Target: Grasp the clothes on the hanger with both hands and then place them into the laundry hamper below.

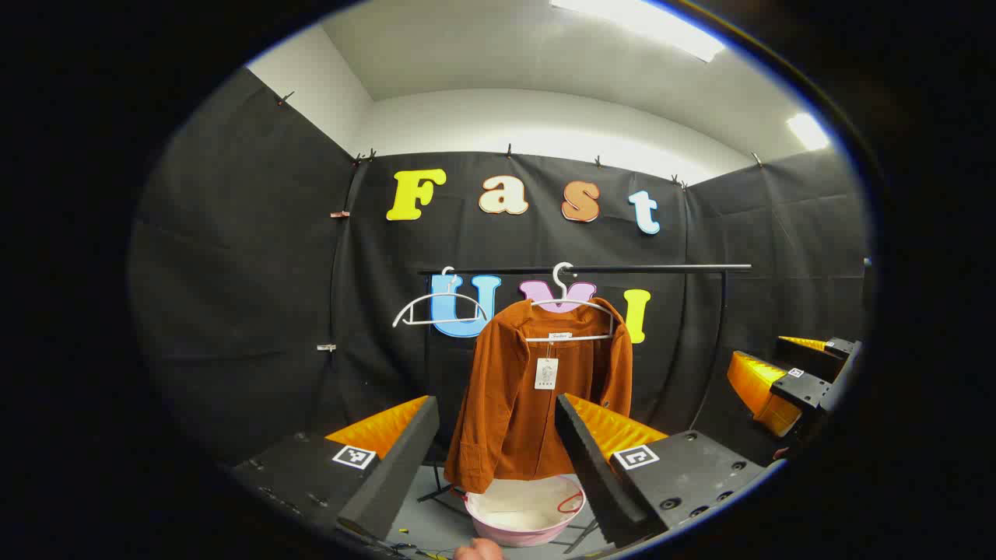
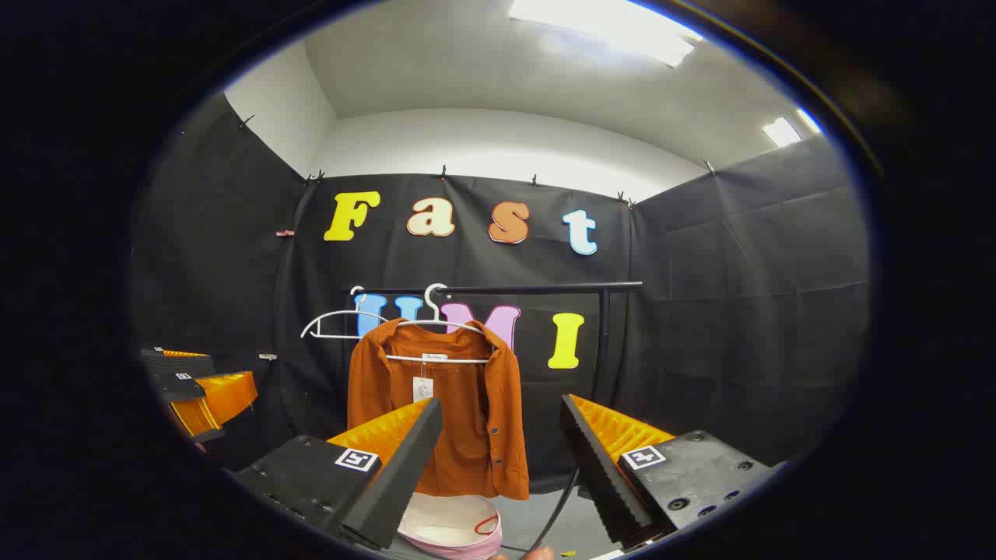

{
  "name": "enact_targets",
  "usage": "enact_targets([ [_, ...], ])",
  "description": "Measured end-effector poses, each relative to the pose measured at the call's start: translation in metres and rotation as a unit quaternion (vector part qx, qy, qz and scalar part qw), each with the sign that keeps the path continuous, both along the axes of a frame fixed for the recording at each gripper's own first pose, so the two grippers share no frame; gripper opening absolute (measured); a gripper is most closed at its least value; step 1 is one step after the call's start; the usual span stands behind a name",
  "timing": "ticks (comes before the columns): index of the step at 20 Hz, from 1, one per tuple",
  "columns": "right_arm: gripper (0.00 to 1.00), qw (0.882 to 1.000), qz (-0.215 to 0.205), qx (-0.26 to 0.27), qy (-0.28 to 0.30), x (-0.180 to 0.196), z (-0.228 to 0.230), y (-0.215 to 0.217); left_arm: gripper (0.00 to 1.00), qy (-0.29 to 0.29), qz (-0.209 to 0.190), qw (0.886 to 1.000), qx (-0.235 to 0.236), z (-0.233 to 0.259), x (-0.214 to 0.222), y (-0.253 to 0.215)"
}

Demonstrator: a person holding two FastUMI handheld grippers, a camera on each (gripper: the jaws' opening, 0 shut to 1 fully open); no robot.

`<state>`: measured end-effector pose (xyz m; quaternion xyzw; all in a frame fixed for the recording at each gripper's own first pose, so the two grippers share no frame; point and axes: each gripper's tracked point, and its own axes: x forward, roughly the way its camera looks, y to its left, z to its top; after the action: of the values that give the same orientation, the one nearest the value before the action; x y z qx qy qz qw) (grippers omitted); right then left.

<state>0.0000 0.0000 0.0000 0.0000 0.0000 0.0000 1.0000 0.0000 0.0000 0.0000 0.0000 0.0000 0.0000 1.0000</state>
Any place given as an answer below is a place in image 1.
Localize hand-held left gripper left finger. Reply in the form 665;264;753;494
231;395;440;555

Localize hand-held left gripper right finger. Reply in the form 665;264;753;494
554;393;771;549

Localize white pink laundry hamper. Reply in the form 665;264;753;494
465;473;586;548

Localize rust orange corduroy jacket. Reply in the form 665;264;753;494
444;298;635;495

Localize large white clothes hanger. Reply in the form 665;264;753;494
525;262;615;343

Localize black clothes rack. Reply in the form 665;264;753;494
416;263;754;555

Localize small white clothes hanger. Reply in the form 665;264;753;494
393;267;491;327

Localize small ceiling light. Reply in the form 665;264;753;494
786;113;833;152

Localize black backdrop cloth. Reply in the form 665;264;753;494
128;66;871;475

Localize long ceiling light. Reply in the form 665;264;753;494
549;0;728;63

